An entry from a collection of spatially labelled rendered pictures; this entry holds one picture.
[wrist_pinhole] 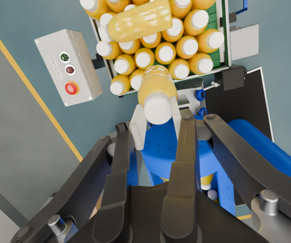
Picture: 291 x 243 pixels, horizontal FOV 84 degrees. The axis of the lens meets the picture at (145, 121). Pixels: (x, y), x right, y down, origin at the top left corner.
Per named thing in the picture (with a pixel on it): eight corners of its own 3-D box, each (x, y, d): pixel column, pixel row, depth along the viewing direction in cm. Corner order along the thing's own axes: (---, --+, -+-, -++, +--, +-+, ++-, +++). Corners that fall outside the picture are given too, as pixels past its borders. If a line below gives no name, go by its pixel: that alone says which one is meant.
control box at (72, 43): (79, 98, 61) (64, 107, 52) (54, 41, 54) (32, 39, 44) (103, 92, 59) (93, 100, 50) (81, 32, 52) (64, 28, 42)
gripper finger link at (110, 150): (132, 155, 15) (103, 160, 16) (138, 130, 20) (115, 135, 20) (128, 141, 15) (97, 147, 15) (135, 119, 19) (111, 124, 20)
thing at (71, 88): (69, 95, 50) (67, 96, 49) (64, 83, 49) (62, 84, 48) (79, 92, 49) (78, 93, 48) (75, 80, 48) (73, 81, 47)
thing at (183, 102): (161, 104, 67) (161, 116, 56) (160, 99, 66) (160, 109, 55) (186, 99, 65) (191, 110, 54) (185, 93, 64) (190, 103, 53)
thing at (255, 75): (229, 196, 205) (234, 207, 191) (193, 87, 154) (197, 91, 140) (274, 186, 193) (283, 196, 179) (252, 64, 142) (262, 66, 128)
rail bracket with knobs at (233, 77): (209, 87, 65) (217, 93, 56) (207, 68, 63) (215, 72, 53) (235, 80, 64) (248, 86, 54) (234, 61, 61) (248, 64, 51)
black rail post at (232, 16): (220, 27, 57) (228, 24, 49) (219, 18, 56) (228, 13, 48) (227, 25, 56) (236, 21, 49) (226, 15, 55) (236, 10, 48)
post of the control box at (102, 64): (128, 59, 149) (77, 74, 57) (126, 55, 147) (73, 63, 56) (131, 58, 148) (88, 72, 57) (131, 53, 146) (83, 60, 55)
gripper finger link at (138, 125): (143, 150, 17) (136, 151, 17) (147, 122, 23) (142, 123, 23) (135, 124, 16) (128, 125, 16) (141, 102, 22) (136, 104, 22)
